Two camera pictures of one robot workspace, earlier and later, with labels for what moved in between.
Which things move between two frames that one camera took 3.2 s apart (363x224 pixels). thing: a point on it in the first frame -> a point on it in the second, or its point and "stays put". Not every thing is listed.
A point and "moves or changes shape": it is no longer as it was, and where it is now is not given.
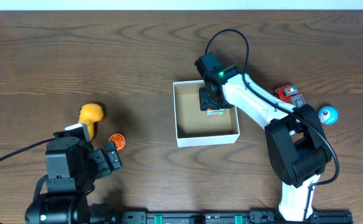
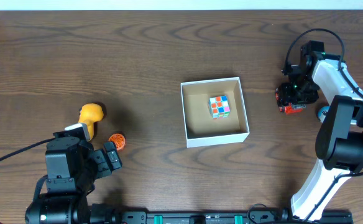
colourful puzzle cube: x=210 y=112 moves or changes shape
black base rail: x=229 y=217 stays put
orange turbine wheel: x=119 y=140 stays put
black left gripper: x=102 y=160 stays put
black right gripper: x=209 y=101 -> x=289 y=101
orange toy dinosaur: x=90 y=113 stays put
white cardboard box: x=194 y=128 moves or changes shape
